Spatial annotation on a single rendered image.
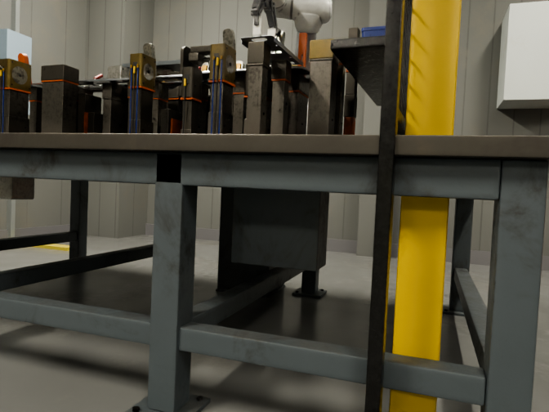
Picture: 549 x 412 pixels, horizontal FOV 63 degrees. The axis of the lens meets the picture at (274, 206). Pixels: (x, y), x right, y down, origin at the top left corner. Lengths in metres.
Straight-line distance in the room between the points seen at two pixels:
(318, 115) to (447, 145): 0.63
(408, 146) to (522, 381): 0.50
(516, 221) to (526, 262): 0.08
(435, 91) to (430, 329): 0.51
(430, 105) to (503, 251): 0.34
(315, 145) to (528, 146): 0.39
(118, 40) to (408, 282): 4.37
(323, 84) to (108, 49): 3.81
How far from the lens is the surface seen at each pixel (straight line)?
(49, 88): 2.06
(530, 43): 4.11
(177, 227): 1.12
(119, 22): 5.10
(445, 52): 1.07
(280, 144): 0.97
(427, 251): 1.04
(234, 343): 1.12
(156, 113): 1.94
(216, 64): 1.55
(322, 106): 1.47
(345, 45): 1.41
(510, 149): 0.93
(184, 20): 5.29
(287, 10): 2.36
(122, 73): 2.27
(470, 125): 4.34
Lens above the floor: 0.58
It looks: 2 degrees down
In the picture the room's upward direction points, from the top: 3 degrees clockwise
